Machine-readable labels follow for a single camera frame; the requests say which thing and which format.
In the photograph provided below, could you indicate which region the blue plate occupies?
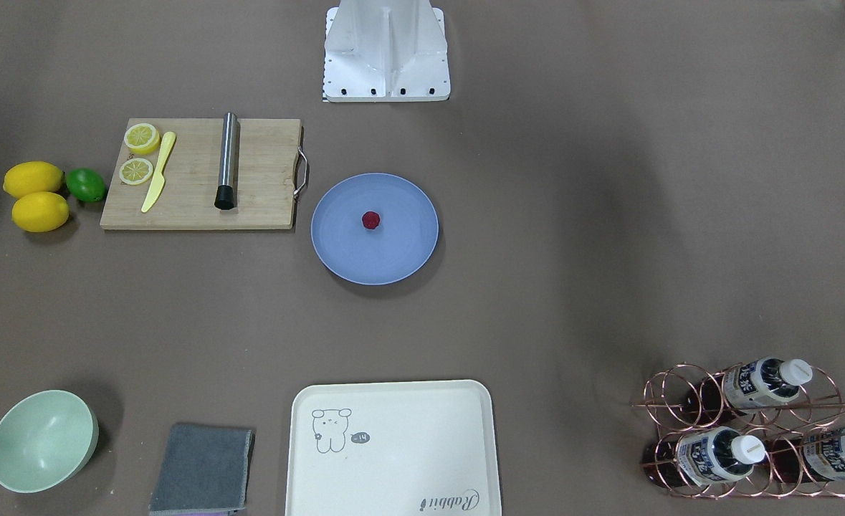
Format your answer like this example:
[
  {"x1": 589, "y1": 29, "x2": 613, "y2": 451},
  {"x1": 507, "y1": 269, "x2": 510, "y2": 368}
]
[{"x1": 310, "y1": 173, "x2": 441, "y2": 285}]

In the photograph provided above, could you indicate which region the red strawberry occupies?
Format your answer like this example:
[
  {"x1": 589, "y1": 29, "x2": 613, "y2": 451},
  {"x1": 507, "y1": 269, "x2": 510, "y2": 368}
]
[{"x1": 362, "y1": 210, "x2": 381, "y2": 231}]

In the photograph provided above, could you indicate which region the bottle with white cap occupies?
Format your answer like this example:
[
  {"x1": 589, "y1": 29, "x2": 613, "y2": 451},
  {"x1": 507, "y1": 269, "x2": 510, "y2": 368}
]
[{"x1": 682, "y1": 357, "x2": 814, "y2": 424}]

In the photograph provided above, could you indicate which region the cream rabbit tray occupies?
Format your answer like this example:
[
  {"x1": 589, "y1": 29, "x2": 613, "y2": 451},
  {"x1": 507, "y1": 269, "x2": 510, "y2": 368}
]
[{"x1": 285, "y1": 379, "x2": 503, "y2": 515}]

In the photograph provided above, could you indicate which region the metal cylinder tool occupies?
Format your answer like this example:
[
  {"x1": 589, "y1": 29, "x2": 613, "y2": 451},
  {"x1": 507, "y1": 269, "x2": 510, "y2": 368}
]
[{"x1": 214, "y1": 112, "x2": 241, "y2": 210}]

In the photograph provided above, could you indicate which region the yellow plastic knife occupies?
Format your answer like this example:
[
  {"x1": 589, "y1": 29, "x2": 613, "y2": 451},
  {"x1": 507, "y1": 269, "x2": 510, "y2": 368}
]
[{"x1": 140, "y1": 131, "x2": 177, "y2": 213}]

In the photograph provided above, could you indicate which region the grey folded cloth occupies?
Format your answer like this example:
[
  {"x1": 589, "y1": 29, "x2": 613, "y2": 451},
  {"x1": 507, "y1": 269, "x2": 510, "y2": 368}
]
[{"x1": 149, "y1": 424, "x2": 253, "y2": 515}]

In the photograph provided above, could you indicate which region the wooden cutting board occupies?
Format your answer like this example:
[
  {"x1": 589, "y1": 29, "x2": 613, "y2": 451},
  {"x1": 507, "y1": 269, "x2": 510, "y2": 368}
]
[{"x1": 100, "y1": 118, "x2": 305, "y2": 231}]

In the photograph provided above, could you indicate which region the lemon half slice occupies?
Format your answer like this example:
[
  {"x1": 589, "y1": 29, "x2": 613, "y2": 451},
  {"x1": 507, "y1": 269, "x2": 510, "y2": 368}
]
[
  {"x1": 118, "y1": 158, "x2": 154, "y2": 186},
  {"x1": 122, "y1": 122, "x2": 161, "y2": 156}
]

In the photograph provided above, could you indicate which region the green lime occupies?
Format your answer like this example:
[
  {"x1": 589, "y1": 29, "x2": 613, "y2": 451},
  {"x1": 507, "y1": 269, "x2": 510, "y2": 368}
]
[{"x1": 65, "y1": 168, "x2": 108, "y2": 203}]

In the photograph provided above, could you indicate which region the yellow lemon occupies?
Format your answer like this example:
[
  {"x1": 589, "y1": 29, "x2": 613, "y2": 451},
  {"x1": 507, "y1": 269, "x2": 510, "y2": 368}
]
[
  {"x1": 11, "y1": 191, "x2": 70, "y2": 233},
  {"x1": 2, "y1": 161, "x2": 64, "y2": 199}
]

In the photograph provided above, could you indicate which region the green bowl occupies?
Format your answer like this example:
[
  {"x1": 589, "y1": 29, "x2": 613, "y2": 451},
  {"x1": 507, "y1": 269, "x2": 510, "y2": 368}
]
[{"x1": 0, "y1": 390, "x2": 99, "y2": 494}]

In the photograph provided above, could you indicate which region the copper wire bottle rack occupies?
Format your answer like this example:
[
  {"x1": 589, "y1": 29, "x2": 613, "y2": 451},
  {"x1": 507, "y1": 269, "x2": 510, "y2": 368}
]
[{"x1": 635, "y1": 363, "x2": 845, "y2": 500}]

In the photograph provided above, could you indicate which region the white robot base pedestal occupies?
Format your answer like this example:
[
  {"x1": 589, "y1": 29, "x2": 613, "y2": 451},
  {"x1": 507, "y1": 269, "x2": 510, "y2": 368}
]
[{"x1": 322, "y1": 1, "x2": 452, "y2": 102}]

